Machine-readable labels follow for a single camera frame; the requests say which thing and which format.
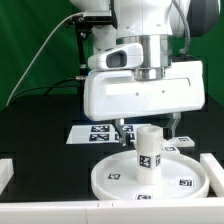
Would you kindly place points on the white cross-shaped table base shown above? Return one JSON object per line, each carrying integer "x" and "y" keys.
{"x": 174, "y": 144}

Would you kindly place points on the white U-shaped obstacle fence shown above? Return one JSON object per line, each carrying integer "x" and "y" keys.
{"x": 187, "y": 211}

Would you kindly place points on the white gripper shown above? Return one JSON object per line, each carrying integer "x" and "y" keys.
{"x": 116, "y": 95}

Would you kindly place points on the white round table top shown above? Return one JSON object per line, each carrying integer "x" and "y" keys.
{"x": 114, "y": 178}

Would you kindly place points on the white marker sheet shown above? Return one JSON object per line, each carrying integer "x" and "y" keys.
{"x": 93, "y": 134}

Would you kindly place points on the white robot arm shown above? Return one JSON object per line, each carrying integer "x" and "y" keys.
{"x": 140, "y": 65}

